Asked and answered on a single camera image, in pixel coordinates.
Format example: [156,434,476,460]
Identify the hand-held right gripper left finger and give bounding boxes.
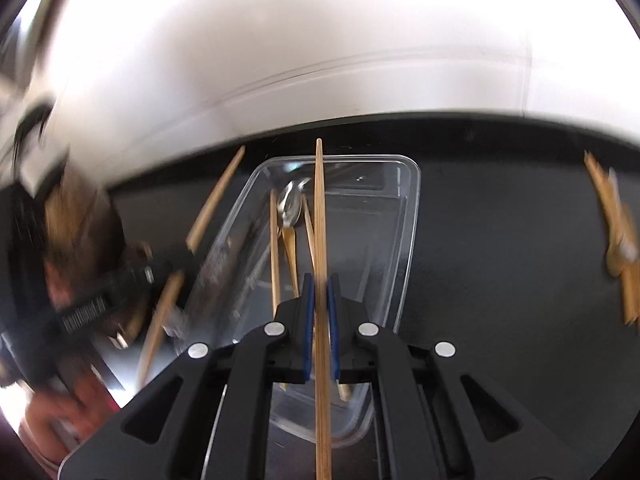
[57,273,317,480]

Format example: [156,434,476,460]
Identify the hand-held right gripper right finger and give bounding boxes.
[327,275,601,480]

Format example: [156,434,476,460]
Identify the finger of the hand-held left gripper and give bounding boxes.
[144,246,204,287]

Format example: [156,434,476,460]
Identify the wooden chopstick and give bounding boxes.
[300,192,351,402]
[269,189,282,318]
[136,145,247,383]
[312,138,333,480]

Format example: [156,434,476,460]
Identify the clear plastic container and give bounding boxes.
[172,154,422,448]

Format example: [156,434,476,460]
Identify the silver metal spoon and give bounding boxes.
[279,178,312,231]

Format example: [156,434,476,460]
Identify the pile of wooden chopsticks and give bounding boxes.
[584,152,640,326]

